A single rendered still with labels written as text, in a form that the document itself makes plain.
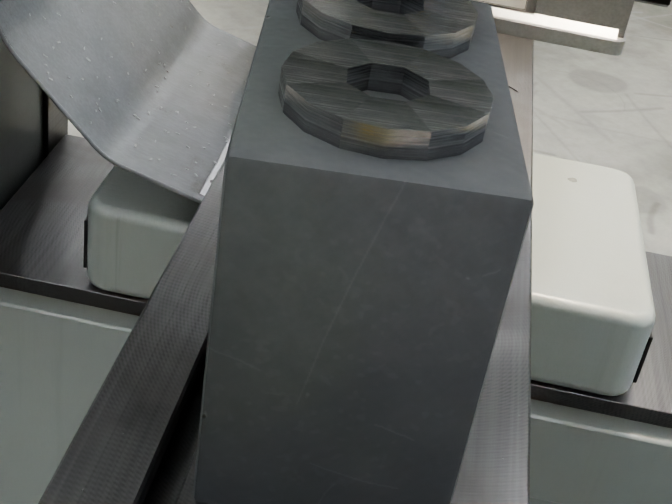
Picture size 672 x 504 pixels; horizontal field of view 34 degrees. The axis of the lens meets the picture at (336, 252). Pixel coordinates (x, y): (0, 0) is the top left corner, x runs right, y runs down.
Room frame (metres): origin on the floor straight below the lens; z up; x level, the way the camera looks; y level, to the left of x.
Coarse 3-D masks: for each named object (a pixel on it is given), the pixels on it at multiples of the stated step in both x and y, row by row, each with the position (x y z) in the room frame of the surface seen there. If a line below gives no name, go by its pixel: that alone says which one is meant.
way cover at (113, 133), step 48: (0, 0) 0.79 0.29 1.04; (48, 0) 0.86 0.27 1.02; (96, 0) 0.92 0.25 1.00; (144, 0) 1.00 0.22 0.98; (48, 48) 0.81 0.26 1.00; (96, 48) 0.87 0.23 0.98; (144, 48) 0.93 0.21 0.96; (192, 48) 1.01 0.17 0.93; (240, 48) 1.05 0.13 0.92; (48, 96) 0.76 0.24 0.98; (96, 96) 0.81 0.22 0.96; (144, 96) 0.87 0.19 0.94; (192, 96) 0.91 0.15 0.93; (240, 96) 0.95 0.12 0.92; (96, 144) 0.76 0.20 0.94; (144, 144) 0.80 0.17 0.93; (192, 144) 0.83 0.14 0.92; (192, 192) 0.76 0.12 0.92
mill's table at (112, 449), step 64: (512, 64) 0.98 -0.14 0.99; (192, 256) 0.57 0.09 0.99; (192, 320) 0.50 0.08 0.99; (512, 320) 0.56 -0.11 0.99; (128, 384) 0.44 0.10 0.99; (192, 384) 0.46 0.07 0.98; (512, 384) 0.49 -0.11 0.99; (128, 448) 0.39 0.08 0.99; (192, 448) 0.42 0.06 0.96; (512, 448) 0.44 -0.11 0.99
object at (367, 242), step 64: (320, 0) 0.51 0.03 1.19; (384, 0) 0.54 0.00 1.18; (448, 0) 0.54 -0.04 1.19; (256, 64) 0.45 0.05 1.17; (320, 64) 0.43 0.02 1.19; (384, 64) 0.44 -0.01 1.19; (448, 64) 0.45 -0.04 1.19; (256, 128) 0.39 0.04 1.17; (320, 128) 0.39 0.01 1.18; (384, 128) 0.38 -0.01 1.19; (448, 128) 0.39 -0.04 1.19; (512, 128) 0.43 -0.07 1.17; (256, 192) 0.36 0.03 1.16; (320, 192) 0.36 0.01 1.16; (384, 192) 0.36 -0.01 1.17; (448, 192) 0.37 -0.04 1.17; (512, 192) 0.37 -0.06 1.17; (256, 256) 0.36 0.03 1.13; (320, 256) 0.36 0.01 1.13; (384, 256) 0.36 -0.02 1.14; (448, 256) 0.37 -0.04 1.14; (512, 256) 0.37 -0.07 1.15; (256, 320) 0.36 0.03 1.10; (320, 320) 0.36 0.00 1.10; (384, 320) 0.36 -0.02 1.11; (448, 320) 0.37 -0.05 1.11; (256, 384) 0.36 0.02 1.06; (320, 384) 0.36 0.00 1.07; (384, 384) 0.36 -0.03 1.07; (448, 384) 0.37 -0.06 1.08; (256, 448) 0.36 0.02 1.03; (320, 448) 0.36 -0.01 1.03; (384, 448) 0.36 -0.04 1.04; (448, 448) 0.37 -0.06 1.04
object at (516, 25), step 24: (480, 0) 1.07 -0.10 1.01; (504, 0) 1.07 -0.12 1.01; (528, 0) 1.07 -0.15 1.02; (552, 0) 1.06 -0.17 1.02; (576, 0) 1.06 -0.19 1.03; (600, 0) 1.06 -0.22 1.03; (624, 0) 1.06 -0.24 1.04; (504, 24) 1.05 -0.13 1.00; (528, 24) 1.05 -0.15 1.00; (552, 24) 1.06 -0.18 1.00; (576, 24) 1.06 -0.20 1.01; (600, 24) 1.06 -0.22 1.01; (624, 24) 1.06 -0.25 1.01; (600, 48) 1.05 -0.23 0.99
